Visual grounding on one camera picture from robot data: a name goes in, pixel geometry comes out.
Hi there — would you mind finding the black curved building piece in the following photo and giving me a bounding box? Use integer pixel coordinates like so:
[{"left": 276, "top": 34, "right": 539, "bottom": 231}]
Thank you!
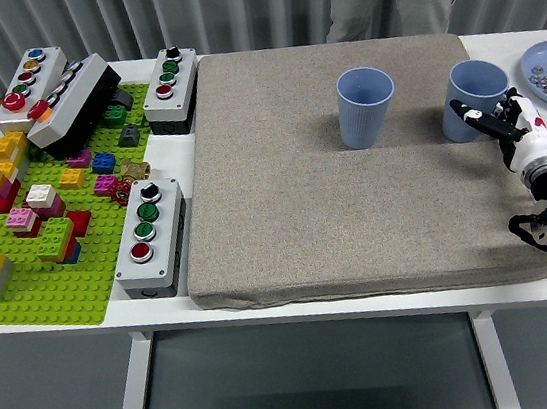
[{"left": 106, "top": 88, "right": 136, "bottom": 112}]

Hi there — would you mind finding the white five-button control box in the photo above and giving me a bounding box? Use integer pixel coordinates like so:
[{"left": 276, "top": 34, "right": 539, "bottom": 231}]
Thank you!
[{"left": 0, "top": 42, "right": 78, "bottom": 137}]

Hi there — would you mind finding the grey control box black base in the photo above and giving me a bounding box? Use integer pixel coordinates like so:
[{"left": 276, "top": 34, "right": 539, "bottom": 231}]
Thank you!
[{"left": 17, "top": 49, "right": 132, "bottom": 163}]

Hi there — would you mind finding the white building brick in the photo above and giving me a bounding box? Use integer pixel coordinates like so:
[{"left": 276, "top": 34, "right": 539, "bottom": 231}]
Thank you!
[
  {"left": 23, "top": 181, "right": 61, "bottom": 209},
  {"left": 7, "top": 144, "right": 34, "bottom": 182}
]

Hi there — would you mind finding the blue building brick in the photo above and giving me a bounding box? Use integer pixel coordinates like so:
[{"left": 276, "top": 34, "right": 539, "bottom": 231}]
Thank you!
[
  {"left": 59, "top": 238, "right": 85, "bottom": 266},
  {"left": 89, "top": 150, "right": 119, "bottom": 177}
]

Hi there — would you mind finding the green studded building baseplate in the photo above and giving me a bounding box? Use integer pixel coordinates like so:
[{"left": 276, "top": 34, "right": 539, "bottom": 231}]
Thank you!
[{"left": 0, "top": 79, "right": 181, "bottom": 339}]

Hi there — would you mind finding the dark grey sloped brick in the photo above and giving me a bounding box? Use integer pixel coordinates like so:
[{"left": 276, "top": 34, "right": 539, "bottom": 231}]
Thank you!
[{"left": 115, "top": 122, "right": 143, "bottom": 149}]

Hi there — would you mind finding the magenta building brick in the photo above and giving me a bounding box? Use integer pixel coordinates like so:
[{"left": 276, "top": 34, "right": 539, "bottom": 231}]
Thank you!
[
  {"left": 65, "top": 147, "right": 94, "bottom": 171},
  {"left": 29, "top": 194, "right": 69, "bottom": 222},
  {"left": 91, "top": 172, "right": 121, "bottom": 198},
  {"left": 0, "top": 175, "right": 25, "bottom": 202}
]

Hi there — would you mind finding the pink building brick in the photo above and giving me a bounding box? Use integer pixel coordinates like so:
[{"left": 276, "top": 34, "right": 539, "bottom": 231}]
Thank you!
[{"left": 4, "top": 204, "right": 39, "bottom": 232}]

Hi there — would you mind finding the grey four-button control box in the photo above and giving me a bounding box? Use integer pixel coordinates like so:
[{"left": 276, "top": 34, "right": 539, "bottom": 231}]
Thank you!
[
  {"left": 135, "top": 43, "right": 208, "bottom": 140},
  {"left": 102, "top": 173, "right": 198, "bottom": 304}
]

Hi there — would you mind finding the blue ribbed plastic cup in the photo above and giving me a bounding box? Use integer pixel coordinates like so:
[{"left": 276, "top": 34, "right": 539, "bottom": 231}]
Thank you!
[
  {"left": 333, "top": 63, "right": 403, "bottom": 152},
  {"left": 433, "top": 55, "right": 518, "bottom": 147}
]

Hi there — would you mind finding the grey-brown fabric mat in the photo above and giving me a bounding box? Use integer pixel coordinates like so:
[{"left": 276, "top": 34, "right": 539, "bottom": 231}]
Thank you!
[{"left": 157, "top": 12, "right": 547, "bottom": 326}]

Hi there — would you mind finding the green building brick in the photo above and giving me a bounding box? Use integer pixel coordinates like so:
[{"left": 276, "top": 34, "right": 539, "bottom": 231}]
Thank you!
[
  {"left": 101, "top": 103, "right": 130, "bottom": 130},
  {"left": 32, "top": 214, "right": 79, "bottom": 261}
]

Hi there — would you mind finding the grey pleated curtain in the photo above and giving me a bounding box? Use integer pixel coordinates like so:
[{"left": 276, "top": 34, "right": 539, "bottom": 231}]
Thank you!
[{"left": 0, "top": 0, "right": 547, "bottom": 106}]

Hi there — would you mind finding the white table leg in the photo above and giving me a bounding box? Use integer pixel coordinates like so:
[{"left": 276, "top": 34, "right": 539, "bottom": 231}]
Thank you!
[
  {"left": 467, "top": 307, "right": 523, "bottom": 409},
  {"left": 102, "top": 329, "right": 164, "bottom": 409}
]

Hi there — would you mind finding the brass valve with red handle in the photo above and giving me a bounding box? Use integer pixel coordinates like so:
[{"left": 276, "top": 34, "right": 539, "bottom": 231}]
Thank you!
[{"left": 105, "top": 155, "right": 156, "bottom": 206}]

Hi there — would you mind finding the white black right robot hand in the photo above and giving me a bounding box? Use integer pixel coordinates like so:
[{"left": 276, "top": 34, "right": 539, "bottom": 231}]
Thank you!
[{"left": 448, "top": 82, "right": 547, "bottom": 182}]

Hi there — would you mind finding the red building brick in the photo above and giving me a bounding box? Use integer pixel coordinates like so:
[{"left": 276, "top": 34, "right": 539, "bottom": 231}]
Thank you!
[
  {"left": 12, "top": 219, "right": 46, "bottom": 242},
  {"left": 0, "top": 189, "right": 24, "bottom": 215},
  {"left": 65, "top": 207, "right": 96, "bottom": 238}
]

